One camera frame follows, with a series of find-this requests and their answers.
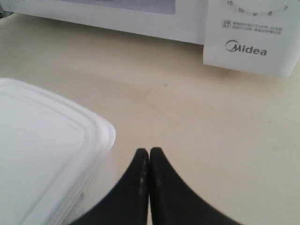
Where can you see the white microwave oven body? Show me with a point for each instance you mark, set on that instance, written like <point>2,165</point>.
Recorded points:
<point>253,36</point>

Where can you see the white lidded plastic container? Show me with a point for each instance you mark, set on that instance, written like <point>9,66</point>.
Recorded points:
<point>49,150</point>

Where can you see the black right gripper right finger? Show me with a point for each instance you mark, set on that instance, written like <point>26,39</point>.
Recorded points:
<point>173,202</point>

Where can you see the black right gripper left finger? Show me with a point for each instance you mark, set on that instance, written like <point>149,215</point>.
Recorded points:
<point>127,202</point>

